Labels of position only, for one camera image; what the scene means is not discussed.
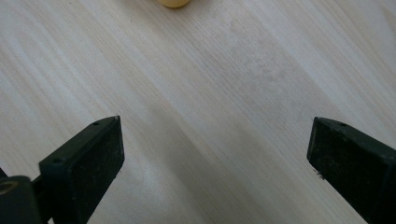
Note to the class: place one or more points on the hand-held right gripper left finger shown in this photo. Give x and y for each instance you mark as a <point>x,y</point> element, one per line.
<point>84,168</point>

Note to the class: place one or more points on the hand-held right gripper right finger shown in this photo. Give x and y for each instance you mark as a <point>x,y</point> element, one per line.
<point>355,161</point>

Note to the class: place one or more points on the pale yellow round object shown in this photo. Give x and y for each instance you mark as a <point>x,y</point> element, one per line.
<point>173,2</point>

